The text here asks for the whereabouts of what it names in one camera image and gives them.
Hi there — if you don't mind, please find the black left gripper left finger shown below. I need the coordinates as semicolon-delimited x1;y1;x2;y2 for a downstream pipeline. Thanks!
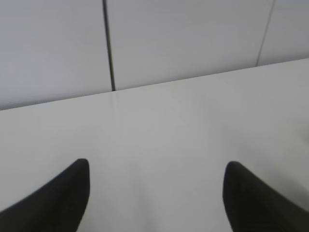
0;159;89;232

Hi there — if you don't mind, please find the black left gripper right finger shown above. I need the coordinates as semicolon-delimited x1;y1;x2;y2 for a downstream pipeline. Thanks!
223;161;309;232

